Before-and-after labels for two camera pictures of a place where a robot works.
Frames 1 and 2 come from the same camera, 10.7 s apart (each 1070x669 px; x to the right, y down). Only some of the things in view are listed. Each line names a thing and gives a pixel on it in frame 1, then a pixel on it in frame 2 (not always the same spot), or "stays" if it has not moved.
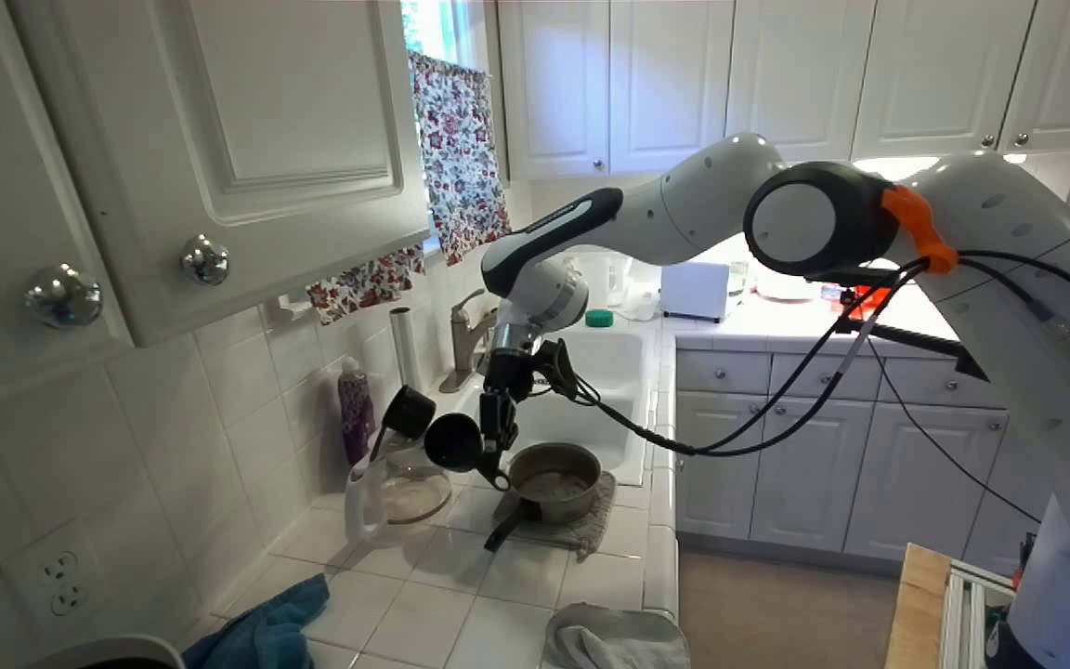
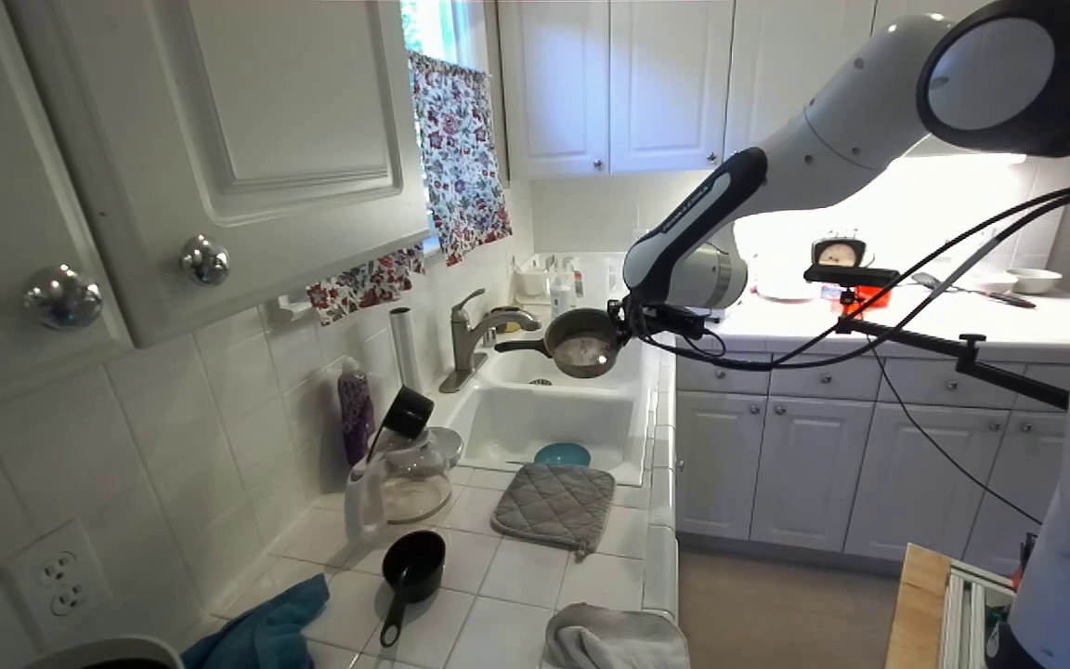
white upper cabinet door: x=223 y=152 stays
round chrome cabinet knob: x=205 y=259 stays
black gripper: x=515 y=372 → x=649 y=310
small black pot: x=452 y=442 → x=411 y=568
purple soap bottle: x=353 y=406 stays
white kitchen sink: x=611 y=406 stays
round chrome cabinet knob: x=61 y=300 stays
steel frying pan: x=549 y=482 → x=581 y=342
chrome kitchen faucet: x=470 y=324 stays
